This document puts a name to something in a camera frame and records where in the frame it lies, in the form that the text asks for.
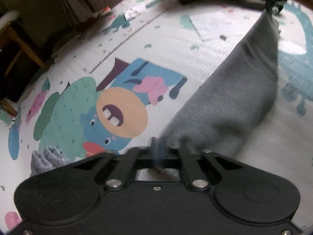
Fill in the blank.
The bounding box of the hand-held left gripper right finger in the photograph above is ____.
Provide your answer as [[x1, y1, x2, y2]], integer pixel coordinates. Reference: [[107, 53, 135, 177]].
[[160, 139, 245, 191]]

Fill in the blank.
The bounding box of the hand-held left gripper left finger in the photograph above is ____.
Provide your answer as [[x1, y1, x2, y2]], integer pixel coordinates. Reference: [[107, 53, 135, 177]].
[[71, 137, 162, 190]]

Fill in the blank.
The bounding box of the light grey garment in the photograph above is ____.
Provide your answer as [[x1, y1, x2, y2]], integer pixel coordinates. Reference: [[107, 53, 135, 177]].
[[137, 8, 282, 182]]

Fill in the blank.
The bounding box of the flat white paper sheet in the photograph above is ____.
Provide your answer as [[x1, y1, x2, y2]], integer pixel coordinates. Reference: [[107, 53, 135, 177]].
[[189, 11, 245, 42]]

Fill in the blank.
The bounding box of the cartoon printed play mat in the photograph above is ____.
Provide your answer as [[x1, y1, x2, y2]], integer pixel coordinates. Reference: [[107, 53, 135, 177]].
[[0, 0, 313, 234]]

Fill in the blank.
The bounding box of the folded grey knit garment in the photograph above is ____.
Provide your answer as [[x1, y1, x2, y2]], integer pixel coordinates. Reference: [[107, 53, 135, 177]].
[[29, 145, 74, 178]]

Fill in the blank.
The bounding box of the crumpled white paper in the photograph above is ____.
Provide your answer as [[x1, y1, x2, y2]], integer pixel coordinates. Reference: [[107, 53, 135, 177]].
[[123, 4, 146, 20]]

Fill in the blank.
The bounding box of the wooden chair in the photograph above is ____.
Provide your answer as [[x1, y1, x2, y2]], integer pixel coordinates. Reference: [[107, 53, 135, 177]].
[[0, 17, 53, 118]]

